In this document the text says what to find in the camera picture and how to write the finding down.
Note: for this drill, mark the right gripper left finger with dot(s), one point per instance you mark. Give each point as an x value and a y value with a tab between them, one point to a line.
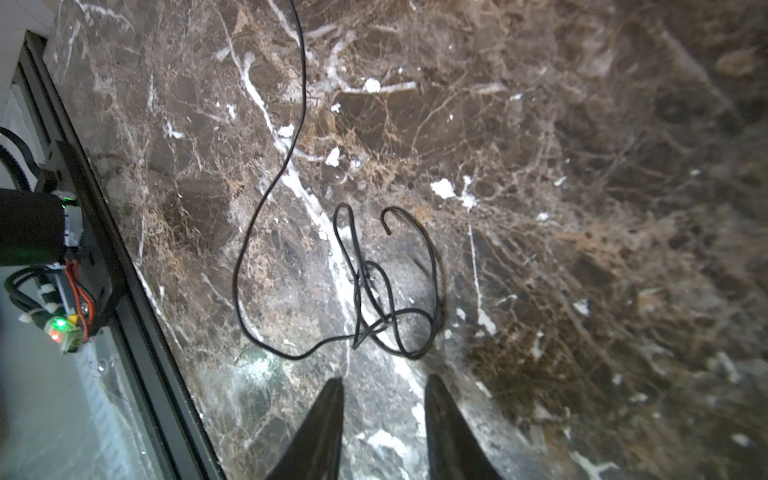
315	450

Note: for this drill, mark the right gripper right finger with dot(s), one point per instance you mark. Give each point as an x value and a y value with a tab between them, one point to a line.
453	450

